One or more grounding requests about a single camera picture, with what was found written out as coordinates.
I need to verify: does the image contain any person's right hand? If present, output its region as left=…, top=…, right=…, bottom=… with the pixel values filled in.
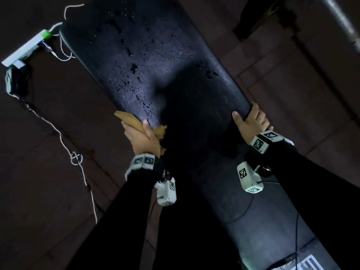
left=232, top=102, right=273, bottom=145

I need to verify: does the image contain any person's left hand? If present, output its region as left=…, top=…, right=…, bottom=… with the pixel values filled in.
left=121, top=120, right=161, bottom=158

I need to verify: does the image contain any brown cleaning cloth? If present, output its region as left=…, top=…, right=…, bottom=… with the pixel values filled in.
left=114, top=110, right=167, bottom=156

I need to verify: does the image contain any black white print bench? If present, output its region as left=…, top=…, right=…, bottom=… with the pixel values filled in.
left=57, top=0, right=342, bottom=270

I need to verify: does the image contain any person's left forearm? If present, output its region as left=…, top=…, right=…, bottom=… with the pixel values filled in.
left=66, top=171, right=161, bottom=270

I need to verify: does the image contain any person's right forearm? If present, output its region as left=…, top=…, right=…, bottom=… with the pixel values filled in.
left=261, top=143, right=360, bottom=270

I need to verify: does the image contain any left marker wristband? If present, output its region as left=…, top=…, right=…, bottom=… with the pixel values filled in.
left=124, top=153, right=165, bottom=182

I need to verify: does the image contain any marker wristband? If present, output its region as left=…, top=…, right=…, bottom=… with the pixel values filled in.
left=249, top=130, right=295, bottom=166
left=124, top=153, right=165, bottom=182

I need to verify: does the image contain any right marker wristband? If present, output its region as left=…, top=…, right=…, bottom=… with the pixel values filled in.
left=249, top=130, right=295, bottom=166

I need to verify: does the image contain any black gold lettered weight plate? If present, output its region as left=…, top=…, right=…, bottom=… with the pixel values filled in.
left=233, top=0, right=282, bottom=41

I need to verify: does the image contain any black power adapter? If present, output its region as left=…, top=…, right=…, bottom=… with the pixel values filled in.
left=5, top=66, right=32, bottom=96

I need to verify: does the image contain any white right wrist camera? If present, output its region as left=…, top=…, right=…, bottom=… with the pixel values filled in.
left=237, top=161, right=264, bottom=194

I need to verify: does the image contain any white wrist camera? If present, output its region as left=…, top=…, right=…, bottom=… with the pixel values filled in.
left=237, top=161, right=264, bottom=194
left=154, top=177, right=177, bottom=207

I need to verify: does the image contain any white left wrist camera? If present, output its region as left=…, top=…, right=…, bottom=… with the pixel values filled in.
left=154, top=177, right=177, bottom=207

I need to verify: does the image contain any thin white cord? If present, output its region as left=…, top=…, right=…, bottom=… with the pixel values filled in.
left=10, top=92, right=98, bottom=224

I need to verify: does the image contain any thin black camera cable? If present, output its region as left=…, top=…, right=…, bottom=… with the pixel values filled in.
left=225, top=180, right=300, bottom=270

